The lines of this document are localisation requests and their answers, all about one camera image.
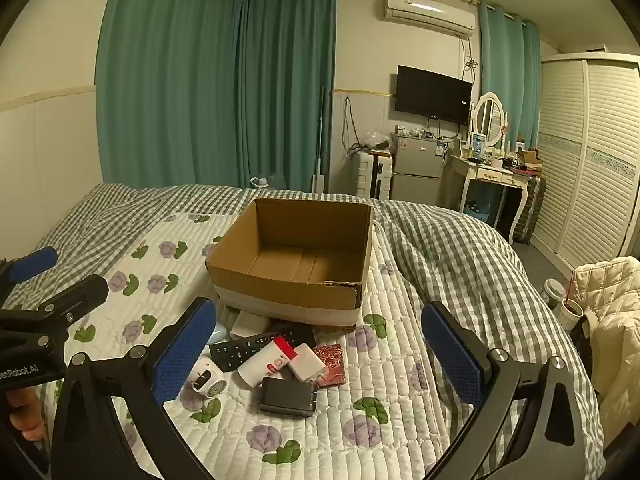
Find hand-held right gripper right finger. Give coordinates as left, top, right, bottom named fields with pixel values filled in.
left=421, top=301, right=604, bottom=480

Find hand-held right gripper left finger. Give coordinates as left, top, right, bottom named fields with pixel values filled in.
left=50, top=297, right=218, bottom=480

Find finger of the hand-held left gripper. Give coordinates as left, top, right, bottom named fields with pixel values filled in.
left=0, top=246, right=59, bottom=292
left=36, top=274, right=110, bottom=332

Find small white round gadget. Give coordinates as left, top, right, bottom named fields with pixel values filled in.
left=186, top=356, right=229, bottom=400

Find black remote control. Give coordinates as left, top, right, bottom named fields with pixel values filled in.
left=209, top=326, right=317, bottom=374

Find white square box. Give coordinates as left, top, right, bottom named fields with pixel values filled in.
left=230, top=310, right=271, bottom=340

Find white tube with red cap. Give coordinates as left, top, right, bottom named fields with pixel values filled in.
left=237, top=336, right=299, bottom=389

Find black power adapter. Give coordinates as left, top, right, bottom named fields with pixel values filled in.
left=258, top=376, right=319, bottom=419

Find red patterned packet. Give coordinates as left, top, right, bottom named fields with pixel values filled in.
left=312, top=344, right=347, bottom=388

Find white charger plug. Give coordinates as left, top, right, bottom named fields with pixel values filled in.
left=288, top=343, right=329, bottom=384

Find brown cardboard box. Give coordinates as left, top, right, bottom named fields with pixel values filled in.
left=206, top=198, right=375, bottom=332

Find person's left hand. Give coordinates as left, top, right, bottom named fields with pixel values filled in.
left=7, top=388, right=49, bottom=443

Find white lidded cup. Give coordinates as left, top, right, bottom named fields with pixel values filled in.
left=539, top=278, right=566, bottom=309

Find drink cup with straw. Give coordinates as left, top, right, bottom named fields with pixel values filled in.
left=554, top=280, right=586, bottom=332

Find white floral quilted mat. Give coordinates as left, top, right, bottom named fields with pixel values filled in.
left=30, top=212, right=482, bottom=480

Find dark suitcase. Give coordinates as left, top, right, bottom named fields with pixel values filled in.
left=512, top=173, right=547, bottom=247

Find white quilted jacket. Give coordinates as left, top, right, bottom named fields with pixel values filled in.
left=571, top=256, right=640, bottom=452

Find white dressing table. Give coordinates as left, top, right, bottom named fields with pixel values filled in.
left=442, top=152, right=534, bottom=244

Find silver small fridge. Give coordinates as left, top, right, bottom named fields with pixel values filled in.
left=389, top=132, right=448, bottom=204

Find white suitcase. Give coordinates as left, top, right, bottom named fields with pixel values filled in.
left=353, top=150, right=394, bottom=201

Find small brown box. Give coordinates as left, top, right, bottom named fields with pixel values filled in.
left=517, top=147, right=544, bottom=171

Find wide green curtain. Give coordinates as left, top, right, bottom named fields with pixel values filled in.
left=95, top=0, right=242, bottom=196

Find clear plastic bag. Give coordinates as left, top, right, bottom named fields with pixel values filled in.
left=362, top=131, right=394, bottom=154

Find white louvred wardrobe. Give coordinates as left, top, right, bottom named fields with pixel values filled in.
left=530, top=52, right=640, bottom=282

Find white oval mirror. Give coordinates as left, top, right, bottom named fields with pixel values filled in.
left=472, top=92, right=506, bottom=149

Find narrow green curtain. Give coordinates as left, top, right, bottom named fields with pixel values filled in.
left=477, top=4, right=544, bottom=155

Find white air conditioner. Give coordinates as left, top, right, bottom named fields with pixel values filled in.
left=383, top=0, right=476, bottom=39

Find hanging black cables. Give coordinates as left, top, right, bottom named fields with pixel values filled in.
left=341, top=97, right=362, bottom=155

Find black wall television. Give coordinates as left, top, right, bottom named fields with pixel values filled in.
left=394, top=65, right=474, bottom=126

